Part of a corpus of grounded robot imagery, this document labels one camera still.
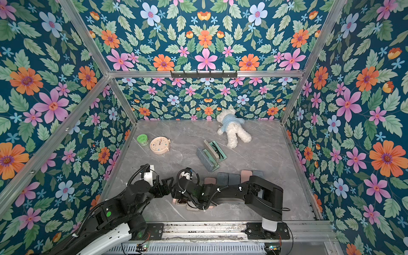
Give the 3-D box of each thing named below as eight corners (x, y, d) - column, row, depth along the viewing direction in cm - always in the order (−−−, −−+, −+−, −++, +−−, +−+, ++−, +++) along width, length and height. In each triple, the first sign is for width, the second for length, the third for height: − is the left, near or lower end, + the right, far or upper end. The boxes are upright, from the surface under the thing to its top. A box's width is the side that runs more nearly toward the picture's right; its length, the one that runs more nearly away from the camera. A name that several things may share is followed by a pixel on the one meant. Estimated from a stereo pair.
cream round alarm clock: (148, 154, 103) (147, 151, 100) (153, 139, 111) (152, 136, 109) (167, 154, 103) (166, 151, 100) (171, 139, 111) (170, 136, 109)
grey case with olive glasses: (209, 174, 94) (209, 168, 89) (196, 155, 103) (195, 149, 97) (218, 168, 96) (218, 162, 91) (205, 150, 105) (204, 144, 100)
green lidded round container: (137, 145, 107) (134, 141, 104) (140, 138, 111) (138, 134, 108) (147, 145, 107) (145, 141, 104) (150, 138, 111) (148, 134, 108)
